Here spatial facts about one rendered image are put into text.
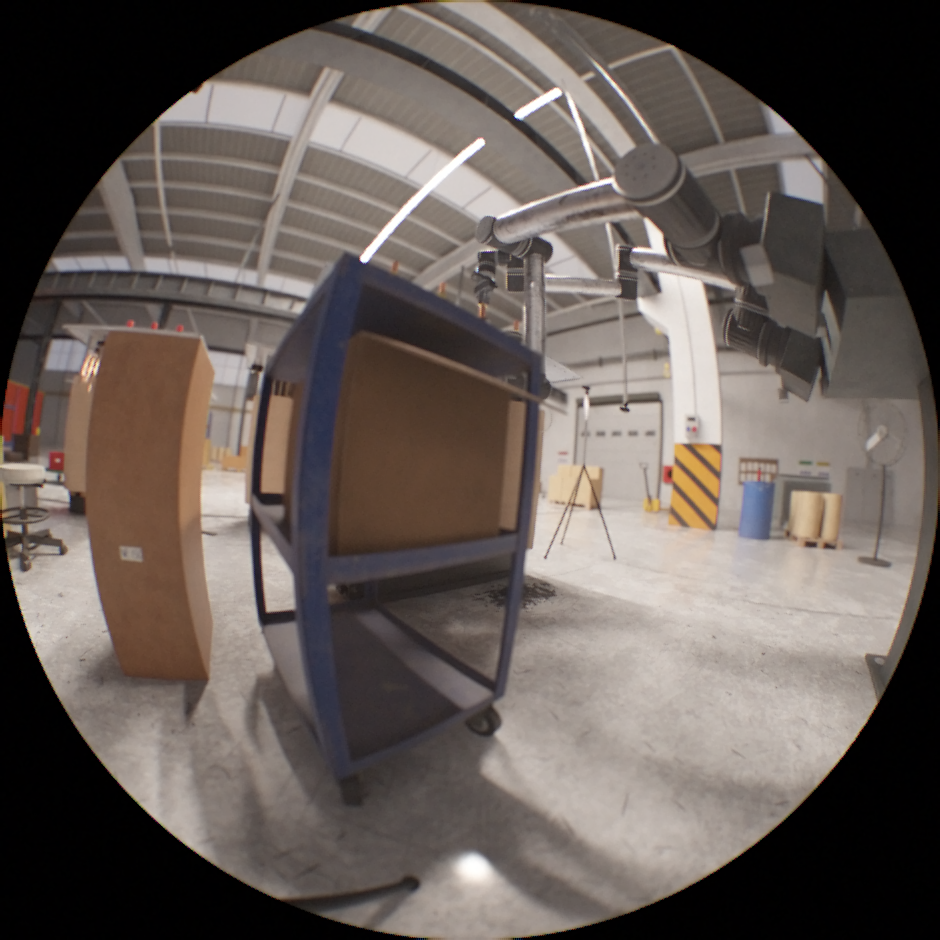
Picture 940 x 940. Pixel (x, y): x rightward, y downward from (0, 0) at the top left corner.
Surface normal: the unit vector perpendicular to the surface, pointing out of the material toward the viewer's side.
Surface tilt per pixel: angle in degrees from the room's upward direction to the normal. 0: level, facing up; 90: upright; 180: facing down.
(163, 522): 90
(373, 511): 90
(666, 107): 174
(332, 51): 180
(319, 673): 90
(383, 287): 90
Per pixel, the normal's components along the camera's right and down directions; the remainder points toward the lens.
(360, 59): -0.09, 1.00
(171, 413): 0.65, 0.05
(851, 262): -0.85, -0.07
